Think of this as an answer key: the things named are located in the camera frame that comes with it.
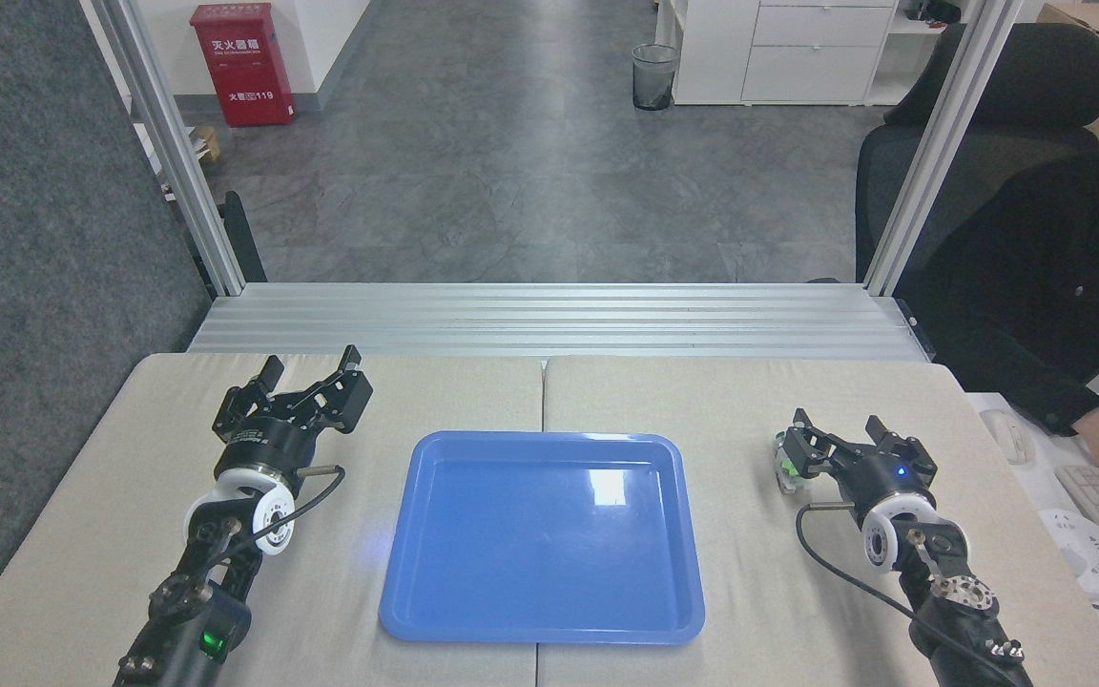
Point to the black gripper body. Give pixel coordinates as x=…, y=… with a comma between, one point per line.
x=883, y=477
x=268, y=444

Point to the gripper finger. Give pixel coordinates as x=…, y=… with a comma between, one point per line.
x=239, y=401
x=340, y=396
x=902, y=447
x=817, y=453

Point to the switch part with green clip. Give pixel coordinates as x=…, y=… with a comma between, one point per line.
x=782, y=469

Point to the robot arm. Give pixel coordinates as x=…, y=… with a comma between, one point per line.
x=950, y=601
x=192, y=611

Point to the blue plastic tray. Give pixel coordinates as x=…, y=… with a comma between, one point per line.
x=540, y=544

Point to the white computer mouse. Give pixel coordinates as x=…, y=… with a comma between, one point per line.
x=1005, y=436

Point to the white power strip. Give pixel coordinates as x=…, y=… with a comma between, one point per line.
x=1084, y=551

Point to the person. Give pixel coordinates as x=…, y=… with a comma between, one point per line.
x=1036, y=277

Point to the small cardboard box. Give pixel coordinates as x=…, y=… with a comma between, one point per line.
x=208, y=143

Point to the red fire extinguisher box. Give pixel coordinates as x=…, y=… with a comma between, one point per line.
x=242, y=67

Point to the black office chair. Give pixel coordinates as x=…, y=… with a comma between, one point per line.
x=1017, y=95

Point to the white drawer cabinet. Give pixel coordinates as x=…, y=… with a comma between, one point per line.
x=798, y=57

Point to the black mesh waste bin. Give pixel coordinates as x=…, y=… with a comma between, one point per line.
x=654, y=76

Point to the small black device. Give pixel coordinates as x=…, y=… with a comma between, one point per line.
x=936, y=11

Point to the black corner bracket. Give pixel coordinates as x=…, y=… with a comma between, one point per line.
x=912, y=324

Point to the silver aluminium rail platform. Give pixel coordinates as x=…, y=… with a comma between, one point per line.
x=549, y=320

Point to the silver aluminium post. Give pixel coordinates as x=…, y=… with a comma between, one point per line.
x=173, y=153
x=941, y=143

